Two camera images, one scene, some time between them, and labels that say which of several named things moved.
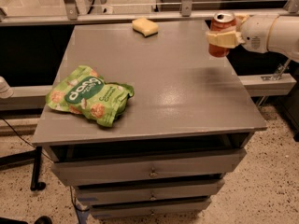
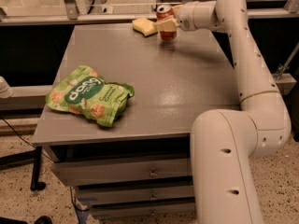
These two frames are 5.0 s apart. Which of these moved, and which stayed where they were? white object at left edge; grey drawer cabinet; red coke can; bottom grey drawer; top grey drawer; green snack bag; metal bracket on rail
Moved: red coke can
Stayed: top grey drawer; white object at left edge; grey drawer cabinet; green snack bag; bottom grey drawer; metal bracket on rail
